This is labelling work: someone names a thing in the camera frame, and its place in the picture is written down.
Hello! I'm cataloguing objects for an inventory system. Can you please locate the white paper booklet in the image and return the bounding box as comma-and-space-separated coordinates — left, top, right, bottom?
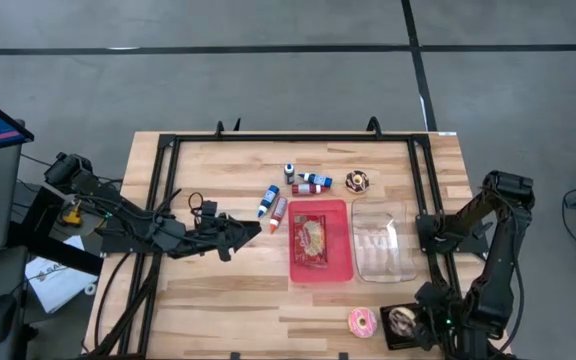
24, 234, 100, 315

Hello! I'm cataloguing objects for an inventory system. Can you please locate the red snack packet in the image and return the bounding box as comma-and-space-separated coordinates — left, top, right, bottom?
292, 213, 329, 269

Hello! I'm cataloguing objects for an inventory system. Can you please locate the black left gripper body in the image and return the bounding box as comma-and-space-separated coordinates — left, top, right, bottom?
186, 213, 234, 262

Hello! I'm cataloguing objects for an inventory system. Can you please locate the orange-tipped red dropper bottle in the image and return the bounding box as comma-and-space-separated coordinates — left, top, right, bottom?
268, 196, 289, 235

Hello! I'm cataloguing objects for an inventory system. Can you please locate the black metal table frame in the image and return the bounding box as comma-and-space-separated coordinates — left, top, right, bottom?
87, 130, 469, 360

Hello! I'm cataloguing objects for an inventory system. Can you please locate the clear plastic container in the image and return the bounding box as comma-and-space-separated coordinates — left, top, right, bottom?
350, 198, 418, 284

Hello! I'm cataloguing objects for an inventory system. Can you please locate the chocolate donut white drizzle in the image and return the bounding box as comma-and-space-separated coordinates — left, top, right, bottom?
388, 306, 418, 339

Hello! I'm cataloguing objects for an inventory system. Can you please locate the chocolate sprinkled donut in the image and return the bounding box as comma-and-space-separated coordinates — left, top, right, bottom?
344, 169, 371, 195

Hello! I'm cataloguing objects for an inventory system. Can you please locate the pink translucent plastic bin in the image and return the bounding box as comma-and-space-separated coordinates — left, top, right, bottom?
287, 198, 355, 284

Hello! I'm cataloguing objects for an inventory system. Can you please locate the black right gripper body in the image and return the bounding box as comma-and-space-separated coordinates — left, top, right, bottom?
425, 284, 464, 351

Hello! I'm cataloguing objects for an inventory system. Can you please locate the yellow hand tool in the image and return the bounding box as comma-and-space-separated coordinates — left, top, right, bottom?
61, 202, 83, 227

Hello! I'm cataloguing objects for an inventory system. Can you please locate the dark red dropper bottle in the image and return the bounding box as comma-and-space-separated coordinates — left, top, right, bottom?
291, 182, 332, 197

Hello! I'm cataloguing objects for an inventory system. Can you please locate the pink frosted donut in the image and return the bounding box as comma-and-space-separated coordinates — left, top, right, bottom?
347, 307, 378, 339

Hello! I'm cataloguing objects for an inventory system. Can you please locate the black square plate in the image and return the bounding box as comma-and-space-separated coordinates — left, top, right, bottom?
379, 302, 427, 351

